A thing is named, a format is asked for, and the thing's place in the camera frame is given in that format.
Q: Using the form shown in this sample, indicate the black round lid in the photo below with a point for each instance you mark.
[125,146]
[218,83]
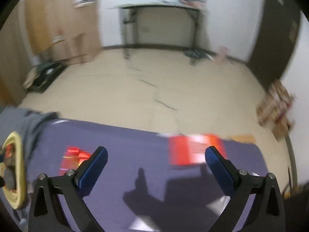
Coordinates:
[10,177]

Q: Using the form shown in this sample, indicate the stacked cardboard boxes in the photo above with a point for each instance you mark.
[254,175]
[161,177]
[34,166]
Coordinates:
[272,111]

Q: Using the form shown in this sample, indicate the black floor scale mat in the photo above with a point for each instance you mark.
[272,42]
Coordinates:
[42,76]

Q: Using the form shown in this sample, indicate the wooden cabinet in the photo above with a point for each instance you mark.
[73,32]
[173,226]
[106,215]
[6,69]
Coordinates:
[61,30]

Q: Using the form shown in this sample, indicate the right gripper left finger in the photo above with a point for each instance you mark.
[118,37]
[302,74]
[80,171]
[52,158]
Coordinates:
[46,212]

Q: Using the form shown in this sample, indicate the dark brown door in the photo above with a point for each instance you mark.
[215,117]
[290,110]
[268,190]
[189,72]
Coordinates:
[276,40]

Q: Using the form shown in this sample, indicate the purple table cloth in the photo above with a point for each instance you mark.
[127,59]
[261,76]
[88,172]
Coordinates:
[138,190]

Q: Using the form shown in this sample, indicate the yellow plastic tray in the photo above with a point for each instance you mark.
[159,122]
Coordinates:
[13,155]

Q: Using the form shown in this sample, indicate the pink slippers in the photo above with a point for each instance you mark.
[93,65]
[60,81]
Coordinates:
[221,54]

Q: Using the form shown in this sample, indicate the grey cloth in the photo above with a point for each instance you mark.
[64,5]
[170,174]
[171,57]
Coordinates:
[29,125]

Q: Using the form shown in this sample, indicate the black metal desk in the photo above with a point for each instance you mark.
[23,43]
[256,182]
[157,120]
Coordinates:
[165,26]

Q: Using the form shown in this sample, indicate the red Diamond cigarette pack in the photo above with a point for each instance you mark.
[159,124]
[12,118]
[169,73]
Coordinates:
[73,158]

